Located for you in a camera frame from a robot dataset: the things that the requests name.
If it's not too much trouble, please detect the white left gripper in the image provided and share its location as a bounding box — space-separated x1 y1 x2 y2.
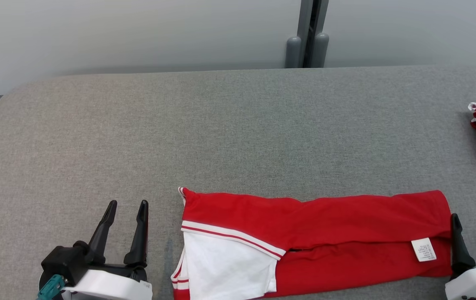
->
63 200 153 300

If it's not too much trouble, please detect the grey metal partition post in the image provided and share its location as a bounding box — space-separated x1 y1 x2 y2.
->
285 0 329 68

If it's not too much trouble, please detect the red white basketball jersey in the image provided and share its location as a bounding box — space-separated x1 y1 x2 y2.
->
170 187 453 300

